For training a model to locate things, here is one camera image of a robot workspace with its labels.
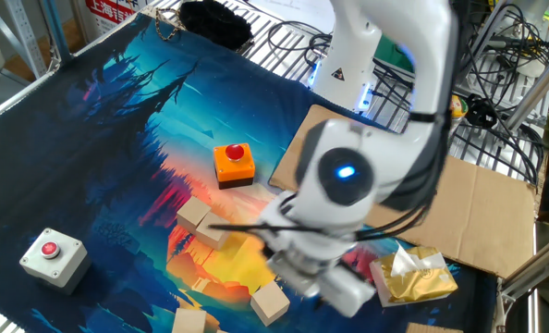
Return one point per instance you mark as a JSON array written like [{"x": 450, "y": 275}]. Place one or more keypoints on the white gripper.
[{"x": 348, "y": 291}]

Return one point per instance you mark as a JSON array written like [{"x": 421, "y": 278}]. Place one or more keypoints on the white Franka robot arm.
[{"x": 394, "y": 139}]

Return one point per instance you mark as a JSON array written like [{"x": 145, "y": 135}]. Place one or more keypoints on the metal wrist mounting plate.
[{"x": 293, "y": 277}]

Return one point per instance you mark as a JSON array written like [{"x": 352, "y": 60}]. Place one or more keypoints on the gold tissue pack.
[{"x": 413, "y": 282}]

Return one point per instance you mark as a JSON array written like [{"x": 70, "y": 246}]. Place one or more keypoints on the open cardboard box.
[{"x": 434, "y": 329}]

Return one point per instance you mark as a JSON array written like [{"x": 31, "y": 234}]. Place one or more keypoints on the orange emergency stop button box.
[{"x": 233, "y": 168}]

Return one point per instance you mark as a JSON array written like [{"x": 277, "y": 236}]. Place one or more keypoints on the flat brown cardboard sheet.
[{"x": 478, "y": 217}]

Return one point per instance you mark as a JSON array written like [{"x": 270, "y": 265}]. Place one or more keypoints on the slanted aluminium profile bar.
[
  {"x": 533, "y": 270},
  {"x": 538, "y": 90}
]

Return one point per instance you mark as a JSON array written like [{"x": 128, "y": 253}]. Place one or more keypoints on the glass jar yellow lid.
[{"x": 459, "y": 107}]

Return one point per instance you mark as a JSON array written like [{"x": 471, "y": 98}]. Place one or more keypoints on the green cutting mat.
[{"x": 394, "y": 53}]

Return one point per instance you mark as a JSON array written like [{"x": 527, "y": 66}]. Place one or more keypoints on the grey box with red button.
[{"x": 55, "y": 259}]

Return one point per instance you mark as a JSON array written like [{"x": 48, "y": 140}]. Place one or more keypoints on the black fuzzy bag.
[{"x": 214, "y": 23}]

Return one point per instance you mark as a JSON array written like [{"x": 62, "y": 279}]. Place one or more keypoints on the colourful forest print mat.
[{"x": 48, "y": 162}]

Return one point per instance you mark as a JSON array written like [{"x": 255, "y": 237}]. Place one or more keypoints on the red white printed sign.
[{"x": 110, "y": 11}]

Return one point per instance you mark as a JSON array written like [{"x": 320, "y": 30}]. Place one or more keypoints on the perforated grey shelf upright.
[{"x": 25, "y": 37}]

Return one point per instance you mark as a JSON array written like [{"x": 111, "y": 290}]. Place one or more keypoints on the grey steel post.
[{"x": 55, "y": 28}]

